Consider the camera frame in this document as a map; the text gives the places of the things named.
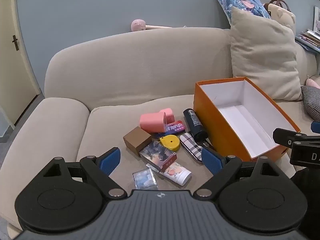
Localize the pink massage hammer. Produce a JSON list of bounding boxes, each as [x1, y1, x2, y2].
[[131, 19, 188, 32]]

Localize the houndstooth cushion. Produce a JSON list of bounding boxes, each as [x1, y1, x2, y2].
[[301, 85, 320, 122]]

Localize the cream door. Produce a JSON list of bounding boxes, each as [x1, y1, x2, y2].
[[0, 0, 40, 128]]

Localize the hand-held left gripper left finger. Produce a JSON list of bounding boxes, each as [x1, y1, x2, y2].
[[40, 147, 127, 199]]

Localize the small clear plastic box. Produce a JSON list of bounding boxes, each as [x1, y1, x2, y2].
[[132, 168, 158, 189]]

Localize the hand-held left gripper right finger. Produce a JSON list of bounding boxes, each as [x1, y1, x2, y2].
[[193, 147, 283, 199]]

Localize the plaid case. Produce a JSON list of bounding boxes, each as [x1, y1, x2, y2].
[[179, 133, 213, 163]]

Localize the white peach-print cream tube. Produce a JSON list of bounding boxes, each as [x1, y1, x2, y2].
[[146, 162, 192, 187]]

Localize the stack of books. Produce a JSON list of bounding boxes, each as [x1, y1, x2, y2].
[[295, 29, 320, 54]]

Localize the small brown cardboard box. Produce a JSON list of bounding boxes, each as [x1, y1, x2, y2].
[[123, 126, 152, 157]]

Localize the pink round-hole container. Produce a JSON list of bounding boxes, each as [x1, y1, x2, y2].
[[139, 112, 167, 133]]

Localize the dark spray bottle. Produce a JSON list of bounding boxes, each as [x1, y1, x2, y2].
[[183, 108, 209, 142]]

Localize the yellow tape measure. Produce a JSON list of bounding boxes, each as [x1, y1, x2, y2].
[[159, 134, 181, 152]]

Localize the beige cushion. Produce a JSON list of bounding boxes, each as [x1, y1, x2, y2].
[[229, 6, 303, 102]]

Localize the blue cartoon-print cushion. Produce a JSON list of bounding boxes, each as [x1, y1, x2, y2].
[[212, 0, 272, 27]]

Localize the beige bag with brown handles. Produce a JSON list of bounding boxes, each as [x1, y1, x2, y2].
[[264, 0, 297, 30]]

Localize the beige sofa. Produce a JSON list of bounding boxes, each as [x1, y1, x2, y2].
[[0, 26, 320, 239]]

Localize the dark photo card box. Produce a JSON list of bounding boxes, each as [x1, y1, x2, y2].
[[139, 141, 177, 173]]

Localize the blue and red packet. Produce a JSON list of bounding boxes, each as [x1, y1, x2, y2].
[[151, 120, 186, 140]]

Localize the orange cardboard box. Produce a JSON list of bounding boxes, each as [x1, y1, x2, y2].
[[193, 77, 301, 162]]

